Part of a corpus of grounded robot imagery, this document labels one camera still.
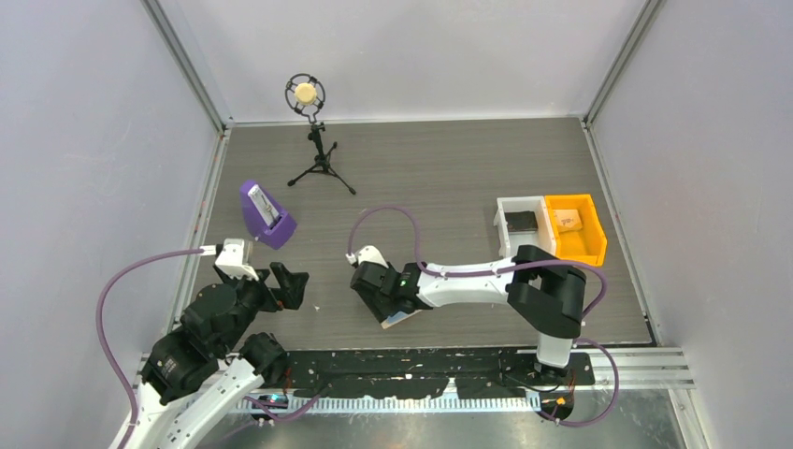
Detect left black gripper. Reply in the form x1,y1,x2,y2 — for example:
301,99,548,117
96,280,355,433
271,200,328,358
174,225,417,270
218,260,309,354

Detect beige leather card holder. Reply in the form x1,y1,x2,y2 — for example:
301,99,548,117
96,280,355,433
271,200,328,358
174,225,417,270
381,311,413,329

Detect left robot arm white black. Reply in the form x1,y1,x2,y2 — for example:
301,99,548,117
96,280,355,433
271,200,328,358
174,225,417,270
112,262,310,448

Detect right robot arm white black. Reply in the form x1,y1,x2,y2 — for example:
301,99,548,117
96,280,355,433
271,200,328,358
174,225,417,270
346,245,586,384

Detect purple metronome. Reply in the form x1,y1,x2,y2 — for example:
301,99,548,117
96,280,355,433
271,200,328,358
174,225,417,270
239,180,297,250

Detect black block in white bin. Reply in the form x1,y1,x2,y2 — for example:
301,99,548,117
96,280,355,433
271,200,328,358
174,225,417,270
504,210,539,233

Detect white plastic bin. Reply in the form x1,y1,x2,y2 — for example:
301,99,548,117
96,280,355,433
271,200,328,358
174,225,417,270
493,196,557,257

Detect orange plastic bin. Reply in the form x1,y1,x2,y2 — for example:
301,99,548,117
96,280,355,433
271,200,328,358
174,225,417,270
544,194,608,267

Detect black microphone on tripod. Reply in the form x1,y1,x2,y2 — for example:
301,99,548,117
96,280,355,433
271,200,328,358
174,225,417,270
284,73,357,196

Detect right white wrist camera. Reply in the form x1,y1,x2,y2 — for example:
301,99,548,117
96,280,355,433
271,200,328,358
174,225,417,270
345,245,389,268

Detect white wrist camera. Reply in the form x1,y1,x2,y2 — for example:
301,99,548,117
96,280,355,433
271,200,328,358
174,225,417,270
214,239,260,281
345,245,389,268

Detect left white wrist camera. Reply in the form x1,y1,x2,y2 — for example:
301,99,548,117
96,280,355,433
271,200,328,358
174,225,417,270
214,239,260,281

